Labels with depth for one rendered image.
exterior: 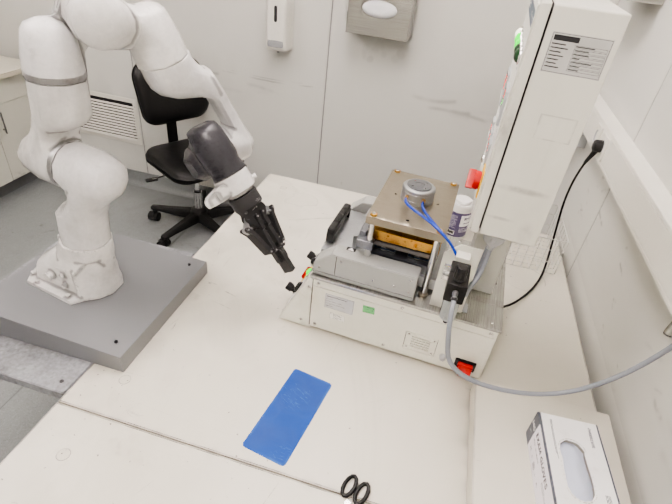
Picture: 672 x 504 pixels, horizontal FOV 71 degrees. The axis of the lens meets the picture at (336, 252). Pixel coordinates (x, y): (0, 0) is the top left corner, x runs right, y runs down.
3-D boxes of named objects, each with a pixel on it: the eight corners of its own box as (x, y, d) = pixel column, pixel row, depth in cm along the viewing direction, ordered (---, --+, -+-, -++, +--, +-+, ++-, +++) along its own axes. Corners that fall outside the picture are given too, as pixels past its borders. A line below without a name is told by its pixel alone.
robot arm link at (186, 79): (152, 76, 94) (207, 194, 116) (227, 38, 101) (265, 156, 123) (129, 63, 100) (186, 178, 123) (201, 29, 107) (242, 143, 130)
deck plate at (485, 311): (505, 252, 132) (506, 249, 132) (501, 334, 105) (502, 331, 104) (351, 212, 142) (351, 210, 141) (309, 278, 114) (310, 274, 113)
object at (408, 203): (474, 220, 126) (488, 176, 118) (462, 287, 101) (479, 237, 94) (387, 198, 131) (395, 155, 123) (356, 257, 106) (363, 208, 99)
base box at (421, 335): (486, 298, 142) (504, 253, 132) (477, 393, 112) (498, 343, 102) (321, 252, 153) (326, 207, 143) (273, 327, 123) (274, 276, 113)
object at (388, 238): (447, 219, 125) (456, 188, 119) (435, 265, 107) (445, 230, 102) (385, 204, 128) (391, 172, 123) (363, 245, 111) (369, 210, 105)
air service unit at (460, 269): (459, 296, 106) (477, 243, 97) (451, 339, 94) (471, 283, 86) (436, 290, 107) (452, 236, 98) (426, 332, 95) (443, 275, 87)
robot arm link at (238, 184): (251, 160, 113) (263, 180, 115) (218, 175, 120) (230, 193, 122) (221, 184, 104) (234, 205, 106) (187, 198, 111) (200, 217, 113)
